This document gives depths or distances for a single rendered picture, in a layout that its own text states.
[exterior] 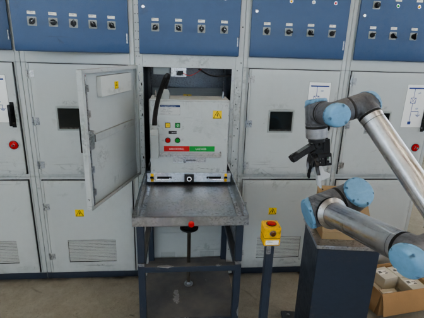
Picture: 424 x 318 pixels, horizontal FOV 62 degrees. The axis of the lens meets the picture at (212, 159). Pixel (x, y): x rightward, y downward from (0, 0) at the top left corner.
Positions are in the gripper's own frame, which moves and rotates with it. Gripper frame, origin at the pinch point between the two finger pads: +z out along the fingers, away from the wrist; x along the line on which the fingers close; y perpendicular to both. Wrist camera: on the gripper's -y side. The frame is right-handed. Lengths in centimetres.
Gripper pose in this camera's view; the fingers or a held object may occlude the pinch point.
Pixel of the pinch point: (312, 183)
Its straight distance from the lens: 161.0
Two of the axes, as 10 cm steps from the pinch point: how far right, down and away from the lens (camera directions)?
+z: 0.9, 9.7, 2.4
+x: -0.6, -2.3, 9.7
